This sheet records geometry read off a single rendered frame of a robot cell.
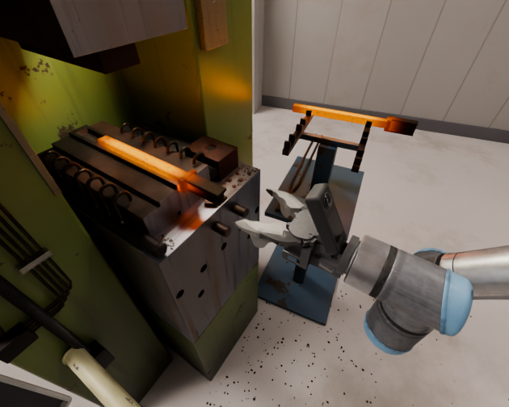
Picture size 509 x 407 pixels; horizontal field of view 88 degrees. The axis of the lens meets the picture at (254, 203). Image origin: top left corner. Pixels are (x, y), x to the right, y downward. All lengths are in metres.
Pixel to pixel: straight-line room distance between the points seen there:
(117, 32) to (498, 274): 0.66
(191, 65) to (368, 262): 0.62
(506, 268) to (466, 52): 2.74
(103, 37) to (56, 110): 0.54
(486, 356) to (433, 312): 1.32
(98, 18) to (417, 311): 0.58
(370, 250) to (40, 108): 0.88
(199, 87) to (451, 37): 2.61
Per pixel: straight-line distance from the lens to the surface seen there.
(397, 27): 3.06
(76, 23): 0.43
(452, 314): 0.47
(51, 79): 0.95
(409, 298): 0.46
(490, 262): 0.58
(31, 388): 0.45
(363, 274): 0.45
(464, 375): 1.69
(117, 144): 0.77
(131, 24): 0.47
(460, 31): 3.13
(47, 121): 0.96
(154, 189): 0.62
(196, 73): 0.78
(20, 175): 0.59
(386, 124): 1.03
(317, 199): 0.40
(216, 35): 0.79
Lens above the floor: 1.37
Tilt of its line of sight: 44 degrees down
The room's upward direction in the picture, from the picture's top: straight up
